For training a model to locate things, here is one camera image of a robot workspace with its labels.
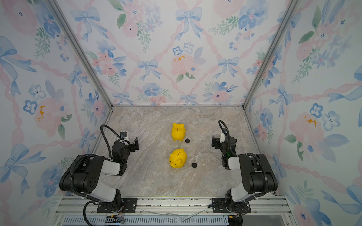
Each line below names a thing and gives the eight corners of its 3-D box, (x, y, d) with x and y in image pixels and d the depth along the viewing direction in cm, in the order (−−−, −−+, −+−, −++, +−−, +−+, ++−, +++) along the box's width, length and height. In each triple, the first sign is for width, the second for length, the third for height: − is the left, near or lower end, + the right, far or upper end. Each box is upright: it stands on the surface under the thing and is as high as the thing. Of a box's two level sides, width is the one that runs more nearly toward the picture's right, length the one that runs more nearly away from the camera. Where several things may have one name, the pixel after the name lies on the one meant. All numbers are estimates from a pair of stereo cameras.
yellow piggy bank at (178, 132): (170, 141, 101) (169, 133, 93) (173, 131, 107) (173, 122, 99) (182, 143, 100) (182, 135, 92) (185, 133, 106) (185, 124, 97)
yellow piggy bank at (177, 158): (173, 172, 87) (173, 166, 79) (168, 160, 92) (167, 153, 84) (188, 165, 90) (189, 159, 82) (182, 154, 95) (182, 146, 87)
